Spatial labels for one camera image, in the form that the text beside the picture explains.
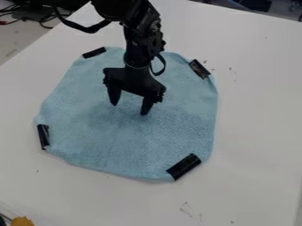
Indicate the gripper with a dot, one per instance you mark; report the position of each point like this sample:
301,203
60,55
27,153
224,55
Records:
133,79

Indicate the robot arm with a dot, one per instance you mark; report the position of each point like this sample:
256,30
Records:
138,23

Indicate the light blue cloth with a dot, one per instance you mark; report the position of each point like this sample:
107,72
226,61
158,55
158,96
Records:
130,135

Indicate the yellow toy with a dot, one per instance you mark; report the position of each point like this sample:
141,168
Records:
21,221

